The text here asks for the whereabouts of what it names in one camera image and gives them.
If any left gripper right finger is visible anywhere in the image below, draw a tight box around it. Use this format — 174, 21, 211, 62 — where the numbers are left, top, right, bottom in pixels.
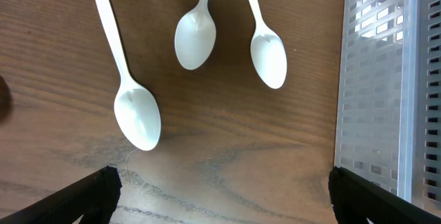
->
328, 167, 440, 224

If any white plastic spoon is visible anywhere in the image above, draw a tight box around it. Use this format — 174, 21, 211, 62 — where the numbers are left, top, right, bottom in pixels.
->
174, 0, 216, 70
248, 0, 287, 89
95, 0, 161, 151

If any clear plastic basket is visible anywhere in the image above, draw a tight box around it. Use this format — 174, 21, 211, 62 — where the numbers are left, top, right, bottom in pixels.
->
334, 0, 440, 215

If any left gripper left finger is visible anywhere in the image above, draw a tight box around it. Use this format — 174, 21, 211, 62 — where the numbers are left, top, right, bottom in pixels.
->
1, 166, 122, 224

